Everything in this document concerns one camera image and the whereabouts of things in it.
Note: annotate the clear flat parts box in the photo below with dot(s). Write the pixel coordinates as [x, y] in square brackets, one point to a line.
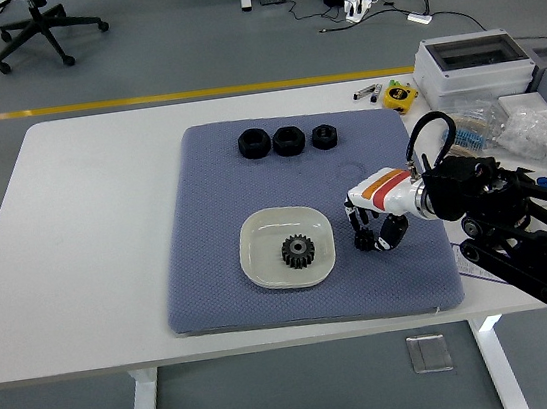
[522, 101]

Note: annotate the black office chair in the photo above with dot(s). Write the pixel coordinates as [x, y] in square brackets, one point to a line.
[40, 23]

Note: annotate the grey electrical enclosure box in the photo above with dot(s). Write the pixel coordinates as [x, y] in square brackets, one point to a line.
[469, 83]

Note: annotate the clear floor outlet cover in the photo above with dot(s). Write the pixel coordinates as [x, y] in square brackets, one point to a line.
[428, 353]

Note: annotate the white power strip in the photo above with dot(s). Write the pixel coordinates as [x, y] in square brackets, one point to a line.
[357, 8]

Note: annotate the large black gear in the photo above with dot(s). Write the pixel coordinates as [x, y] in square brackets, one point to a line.
[299, 256]

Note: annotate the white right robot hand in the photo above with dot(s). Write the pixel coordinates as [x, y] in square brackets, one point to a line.
[388, 192]

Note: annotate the small green connector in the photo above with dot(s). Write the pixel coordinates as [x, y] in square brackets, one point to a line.
[395, 83]

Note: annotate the roll of blue resistors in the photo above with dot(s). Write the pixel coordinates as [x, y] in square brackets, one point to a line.
[471, 135]

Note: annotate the plastic bag of white parts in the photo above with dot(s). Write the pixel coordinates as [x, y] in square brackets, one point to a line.
[532, 135]

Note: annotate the large black hex nut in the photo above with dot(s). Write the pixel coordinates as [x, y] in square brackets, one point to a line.
[253, 144]
[288, 141]

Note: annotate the small black gear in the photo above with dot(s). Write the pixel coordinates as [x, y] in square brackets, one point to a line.
[363, 242]

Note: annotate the white power adapter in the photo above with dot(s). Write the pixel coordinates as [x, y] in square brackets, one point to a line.
[419, 18]

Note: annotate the yellow tape measure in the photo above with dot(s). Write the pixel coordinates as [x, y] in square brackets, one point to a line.
[398, 97]

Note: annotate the white square plate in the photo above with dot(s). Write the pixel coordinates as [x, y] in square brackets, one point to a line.
[259, 251]

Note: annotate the small black hex nut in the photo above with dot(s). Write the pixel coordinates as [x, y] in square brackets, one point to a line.
[323, 136]

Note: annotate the blue-grey quilted mat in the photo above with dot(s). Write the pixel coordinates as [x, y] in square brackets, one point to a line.
[205, 223]

